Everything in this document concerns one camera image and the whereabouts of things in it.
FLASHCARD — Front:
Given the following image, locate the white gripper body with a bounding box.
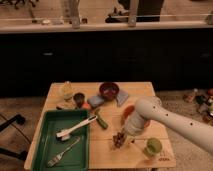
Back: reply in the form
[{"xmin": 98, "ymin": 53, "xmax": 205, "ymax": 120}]
[{"xmin": 122, "ymin": 111, "xmax": 149, "ymax": 136}]

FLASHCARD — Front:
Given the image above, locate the dark purple grape bunch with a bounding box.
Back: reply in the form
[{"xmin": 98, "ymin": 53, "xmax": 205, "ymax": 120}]
[{"xmin": 113, "ymin": 132, "xmax": 126, "ymax": 148}]

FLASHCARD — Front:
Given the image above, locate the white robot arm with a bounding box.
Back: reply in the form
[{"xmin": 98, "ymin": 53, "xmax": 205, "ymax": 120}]
[{"xmin": 123, "ymin": 97, "xmax": 213, "ymax": 155}]

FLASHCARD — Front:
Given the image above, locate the orange plate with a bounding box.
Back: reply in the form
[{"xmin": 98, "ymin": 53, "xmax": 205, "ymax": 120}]
[{"xmin": 121, "ymin": 105, "xmax": 150, "ymax": 128}]

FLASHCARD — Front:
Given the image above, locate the grey folded cloth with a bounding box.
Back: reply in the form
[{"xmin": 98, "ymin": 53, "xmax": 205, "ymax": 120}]
[{"xmin": 116, "ymin": 89, "xmax": 129, "ymax": 107}]

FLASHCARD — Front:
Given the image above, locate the green cup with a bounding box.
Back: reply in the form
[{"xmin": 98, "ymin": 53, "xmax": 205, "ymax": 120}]
[{"xmin": 144, "ymin": 138, "xmax": 162, "ymax": 157}]

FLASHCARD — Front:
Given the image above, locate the wooden folding table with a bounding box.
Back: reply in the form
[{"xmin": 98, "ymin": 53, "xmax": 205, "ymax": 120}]
[{"xmin": 24, "ymin": 82, "xmax": 176, "ymax": 171}]

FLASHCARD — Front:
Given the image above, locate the green cucumber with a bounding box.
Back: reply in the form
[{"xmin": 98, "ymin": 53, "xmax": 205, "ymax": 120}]
[{"xmin": 95, "ymin": 109, "xmax": 108, "ymax": 130}]

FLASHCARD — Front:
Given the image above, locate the dark red bowl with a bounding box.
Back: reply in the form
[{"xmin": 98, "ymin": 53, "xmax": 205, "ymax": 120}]
[{"xmin": 99, "ymin": 82, "xmax": 119, "ymax": 101}]

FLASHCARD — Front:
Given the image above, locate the small orange fruit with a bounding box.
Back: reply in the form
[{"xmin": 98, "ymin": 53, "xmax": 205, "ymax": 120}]
[{"xmin": 82, "ymin": 102, "xmax": 91, "ymax": 110}]

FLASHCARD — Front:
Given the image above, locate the small dark cup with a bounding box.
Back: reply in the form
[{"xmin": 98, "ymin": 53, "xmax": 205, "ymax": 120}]
[{"xmin": 73, "ymin": 93, "xmax": 85, "ymax": 108}]

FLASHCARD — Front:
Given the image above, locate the green plastic tray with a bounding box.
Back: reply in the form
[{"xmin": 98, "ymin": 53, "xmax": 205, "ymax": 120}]
[{"xmin": 31, "ymin": 110, "xmax": 90, "ymax": 171}]

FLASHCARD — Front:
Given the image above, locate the white brush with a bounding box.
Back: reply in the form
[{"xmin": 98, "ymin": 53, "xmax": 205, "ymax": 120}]
[{"xmin": 56, "ymin": 115, "xmax": 97, "ymax": 138}]

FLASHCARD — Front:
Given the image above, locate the clear plastic bottle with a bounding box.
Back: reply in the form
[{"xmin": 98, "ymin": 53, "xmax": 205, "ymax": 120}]
[{"xmin": 60, "ymin": 81, "xmax": 73, "ymax": 100}]

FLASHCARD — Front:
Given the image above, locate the silver fork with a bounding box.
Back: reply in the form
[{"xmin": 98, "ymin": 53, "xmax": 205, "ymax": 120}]
[{"xmin": 47, "ymin": 137, "xmax": 81, "ymax": 167}]

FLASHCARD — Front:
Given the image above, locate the black chair base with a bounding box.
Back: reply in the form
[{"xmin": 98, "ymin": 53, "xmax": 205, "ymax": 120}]
[{"xmin": 0, "ymin": 113, "xmax": 30, "ymax": 161}]

